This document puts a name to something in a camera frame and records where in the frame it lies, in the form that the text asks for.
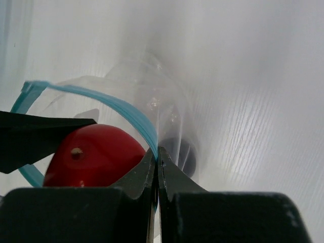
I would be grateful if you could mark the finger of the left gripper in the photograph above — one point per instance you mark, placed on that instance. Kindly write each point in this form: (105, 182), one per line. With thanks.
(26, 139)

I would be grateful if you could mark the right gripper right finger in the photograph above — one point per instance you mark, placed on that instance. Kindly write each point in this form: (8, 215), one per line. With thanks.
(189, 213)

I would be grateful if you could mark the clear zip top bag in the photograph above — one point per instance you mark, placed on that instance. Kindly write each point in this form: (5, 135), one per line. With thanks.
(138, 96)

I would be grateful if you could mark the red fake apple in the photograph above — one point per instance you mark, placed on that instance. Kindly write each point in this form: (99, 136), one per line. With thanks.
(93, 156)

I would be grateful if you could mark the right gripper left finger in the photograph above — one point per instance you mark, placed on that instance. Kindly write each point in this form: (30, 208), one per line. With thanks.
(122, 212)

